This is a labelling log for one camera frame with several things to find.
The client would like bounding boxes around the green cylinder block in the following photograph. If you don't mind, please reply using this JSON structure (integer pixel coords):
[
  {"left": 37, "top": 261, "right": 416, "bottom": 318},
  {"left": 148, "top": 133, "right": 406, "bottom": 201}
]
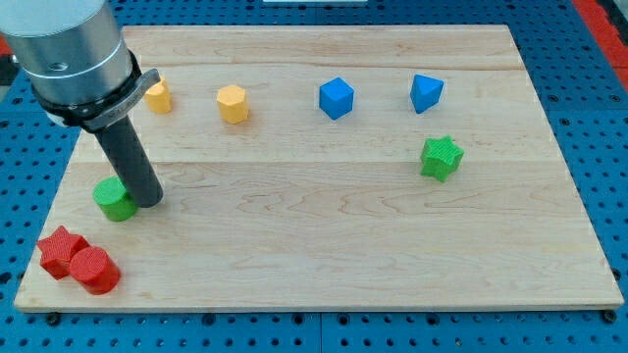
[{"left": 92, "top": 176, "right": 137, "bottom": 222}]

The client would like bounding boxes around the red cylinder block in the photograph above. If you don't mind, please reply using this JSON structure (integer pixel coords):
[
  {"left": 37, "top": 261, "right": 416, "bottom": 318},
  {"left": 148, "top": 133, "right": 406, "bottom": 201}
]
[{"left": 69, "top": 246, "right": 121, "bottom": 295}]

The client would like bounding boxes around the yellow block behind arm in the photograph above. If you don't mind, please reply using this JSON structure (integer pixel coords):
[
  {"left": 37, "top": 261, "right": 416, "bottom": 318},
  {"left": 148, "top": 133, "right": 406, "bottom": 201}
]
[{"left": 143, "top": 76, "right": 172, "bottom": 114}]

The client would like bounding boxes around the blue triangle block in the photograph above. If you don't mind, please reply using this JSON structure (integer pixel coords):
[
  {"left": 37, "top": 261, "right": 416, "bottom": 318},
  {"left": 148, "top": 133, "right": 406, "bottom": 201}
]
[{"left": 410, "top": 75, "right": 445, "bottom": 114}]

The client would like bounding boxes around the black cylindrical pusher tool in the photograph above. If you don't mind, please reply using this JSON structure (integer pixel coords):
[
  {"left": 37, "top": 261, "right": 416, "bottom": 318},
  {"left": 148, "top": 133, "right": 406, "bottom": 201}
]
[{"left": 95, "top": 116, "right": 163, "bottom": 208}]

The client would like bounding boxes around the yellow hexagon block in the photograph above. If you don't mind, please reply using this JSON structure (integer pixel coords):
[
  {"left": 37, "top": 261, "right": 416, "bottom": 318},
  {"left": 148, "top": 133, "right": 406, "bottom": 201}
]
[{"left": 217, "top": 84, "right": 249, "bottom": 125}]

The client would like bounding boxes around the green star block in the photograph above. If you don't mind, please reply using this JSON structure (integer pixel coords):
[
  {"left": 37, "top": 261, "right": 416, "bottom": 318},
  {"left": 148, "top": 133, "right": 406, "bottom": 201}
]
[{"left": 420, "top": 135, "right": 464, "bottom": 182}]

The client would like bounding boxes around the blue cube block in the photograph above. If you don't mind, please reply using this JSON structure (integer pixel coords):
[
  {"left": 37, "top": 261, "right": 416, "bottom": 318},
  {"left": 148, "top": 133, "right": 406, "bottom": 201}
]
[{"left": 319, "top": 77, "right": 354, "bottom": 120}]

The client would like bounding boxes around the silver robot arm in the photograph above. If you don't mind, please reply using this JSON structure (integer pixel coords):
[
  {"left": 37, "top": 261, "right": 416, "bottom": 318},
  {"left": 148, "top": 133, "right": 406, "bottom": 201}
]
[{"left": 1, "top": 0, "right": 160, "bottom": 132}]

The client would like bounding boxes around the wooden board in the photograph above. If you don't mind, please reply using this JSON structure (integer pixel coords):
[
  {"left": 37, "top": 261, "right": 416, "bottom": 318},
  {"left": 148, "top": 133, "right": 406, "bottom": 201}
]
[{"left": 15, "top": 25, "right": 624, "bottom": 313}]

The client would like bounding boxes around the red star block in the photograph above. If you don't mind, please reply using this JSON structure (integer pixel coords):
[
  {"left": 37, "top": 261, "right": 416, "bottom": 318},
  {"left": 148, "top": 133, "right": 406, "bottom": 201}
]
[{"left": 36, "top": 226, "right": 90, "bottom": 280}]

